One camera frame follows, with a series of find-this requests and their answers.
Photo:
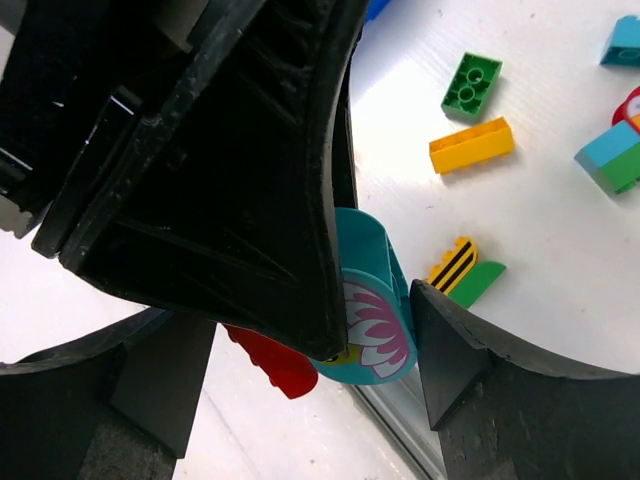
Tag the teal flower print lego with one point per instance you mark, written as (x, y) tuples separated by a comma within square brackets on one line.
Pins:
[(381, 345)]

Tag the yellow black striped lego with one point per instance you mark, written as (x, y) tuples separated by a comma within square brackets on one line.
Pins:
[(454, 265)]

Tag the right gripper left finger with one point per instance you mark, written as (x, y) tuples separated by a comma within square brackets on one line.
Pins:
[(187, 155)]

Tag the yellow long lego brick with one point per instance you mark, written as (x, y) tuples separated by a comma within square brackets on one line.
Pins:
[(470, 146)]

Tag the aluminium rail frame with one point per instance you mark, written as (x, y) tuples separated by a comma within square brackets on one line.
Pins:
[(399, 410)]

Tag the blue compartment tray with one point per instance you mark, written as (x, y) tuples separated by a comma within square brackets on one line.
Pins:
[(375, 7)]

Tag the green two-stud lego brick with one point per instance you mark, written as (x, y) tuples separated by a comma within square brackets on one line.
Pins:
[(471, 87)]

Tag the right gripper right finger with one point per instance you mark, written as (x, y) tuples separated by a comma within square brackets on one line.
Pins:
[(504, 408)]

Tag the teal and green lego stack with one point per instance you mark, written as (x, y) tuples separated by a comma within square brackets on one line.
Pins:
[(622, 46)]

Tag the teal green number lego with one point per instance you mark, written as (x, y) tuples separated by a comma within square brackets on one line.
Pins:
[(612, 159)]

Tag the red flower print lego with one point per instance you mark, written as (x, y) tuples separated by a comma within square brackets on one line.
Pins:
[(629, 110)]

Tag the green curved lego piece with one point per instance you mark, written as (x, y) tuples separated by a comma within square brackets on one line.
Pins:
[(476, 282)]

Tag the red stepped lego piece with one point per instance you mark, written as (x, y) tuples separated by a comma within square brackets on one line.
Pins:
[(286, 369)]

